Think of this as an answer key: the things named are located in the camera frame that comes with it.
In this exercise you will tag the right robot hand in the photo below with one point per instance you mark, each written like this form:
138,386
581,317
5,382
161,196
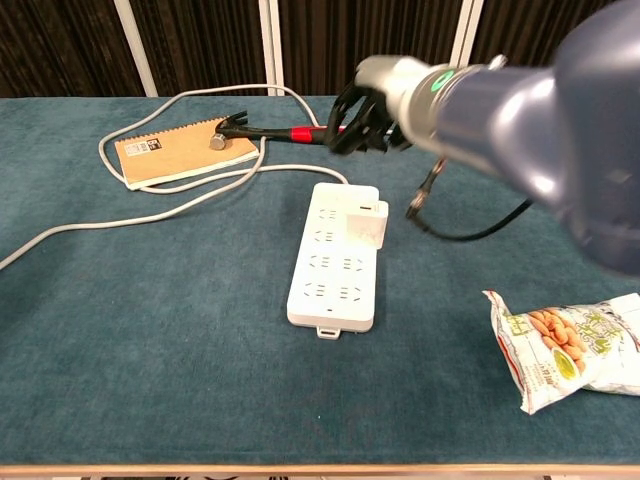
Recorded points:
385,75

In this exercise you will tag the white partition frame post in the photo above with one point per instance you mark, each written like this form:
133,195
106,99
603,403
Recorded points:
135,50
467,25
272,50

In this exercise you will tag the teal table cloth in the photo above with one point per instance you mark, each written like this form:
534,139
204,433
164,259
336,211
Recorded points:
150,325

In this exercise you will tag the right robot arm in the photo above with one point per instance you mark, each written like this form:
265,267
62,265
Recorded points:
550,125

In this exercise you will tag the white snack bag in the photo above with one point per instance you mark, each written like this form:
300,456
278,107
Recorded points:
550,350

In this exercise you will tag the white plug adapter cube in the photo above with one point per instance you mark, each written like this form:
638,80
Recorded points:
367,227

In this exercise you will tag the black and red claw hammer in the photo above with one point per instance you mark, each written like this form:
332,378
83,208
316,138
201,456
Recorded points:
300,134

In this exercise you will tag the white power strip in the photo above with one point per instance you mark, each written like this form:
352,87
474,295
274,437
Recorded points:
325,290

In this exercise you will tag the brown kraft spiral notebook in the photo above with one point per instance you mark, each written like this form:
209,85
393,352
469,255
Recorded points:
170,157

